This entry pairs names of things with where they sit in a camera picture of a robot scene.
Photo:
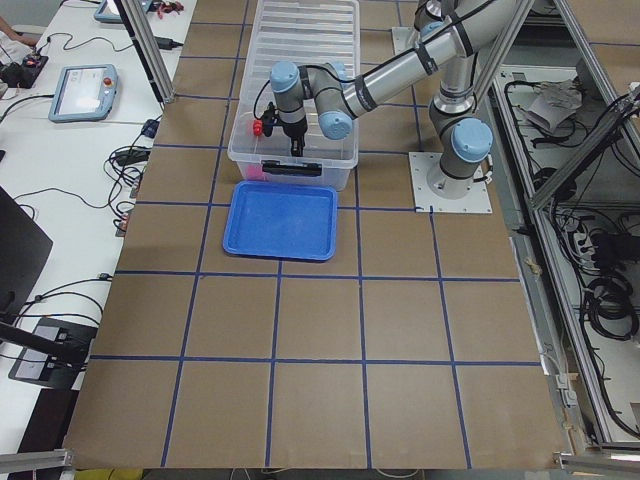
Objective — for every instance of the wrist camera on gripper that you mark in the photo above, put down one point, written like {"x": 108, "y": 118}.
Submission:
{"x": 270, "y": 119}

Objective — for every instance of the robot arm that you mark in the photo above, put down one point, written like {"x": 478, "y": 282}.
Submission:
{"x": 466, "y": 49}

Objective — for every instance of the black box latch handle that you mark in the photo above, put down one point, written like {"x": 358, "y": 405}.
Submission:
{"x": 302, "y": 170}

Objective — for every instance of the red block far corner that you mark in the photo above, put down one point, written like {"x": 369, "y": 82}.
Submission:
{"x": 254, "y": 172}

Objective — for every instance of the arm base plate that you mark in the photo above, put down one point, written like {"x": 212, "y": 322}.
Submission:
{"x": 435, "y": 192}
{"x": 403, "y": 38}

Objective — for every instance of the blue plastic tray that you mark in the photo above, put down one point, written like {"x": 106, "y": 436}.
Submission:
{"x": 282, "y": 220}

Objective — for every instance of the clear plastic storage box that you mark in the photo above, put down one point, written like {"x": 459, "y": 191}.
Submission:
{"x": 337, "y": 157}

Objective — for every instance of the red block near latch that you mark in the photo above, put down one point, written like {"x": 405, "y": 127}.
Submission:
{"x": 257, "y": 127}

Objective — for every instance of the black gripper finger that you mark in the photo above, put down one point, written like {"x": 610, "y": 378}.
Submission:
{"x": 297, "y": 146}

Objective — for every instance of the teach pendant near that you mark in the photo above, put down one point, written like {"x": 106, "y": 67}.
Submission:
{"x": 84, "y": 93}

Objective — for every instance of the clear plastic box lid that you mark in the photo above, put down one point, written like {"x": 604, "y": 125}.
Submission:
{"x": 303, "y": 32}

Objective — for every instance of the black monitor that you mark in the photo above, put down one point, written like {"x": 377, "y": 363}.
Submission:
{"x": 24, "y": 250}

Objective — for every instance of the black power adapter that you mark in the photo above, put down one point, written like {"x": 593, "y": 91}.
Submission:
{"x": 165, "y": 43}

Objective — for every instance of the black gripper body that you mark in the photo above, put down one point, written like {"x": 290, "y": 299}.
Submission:
{"x": 294, "y": 131}

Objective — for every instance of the aluminium frame post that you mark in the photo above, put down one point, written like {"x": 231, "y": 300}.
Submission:
{"x": 140, "y": 33}

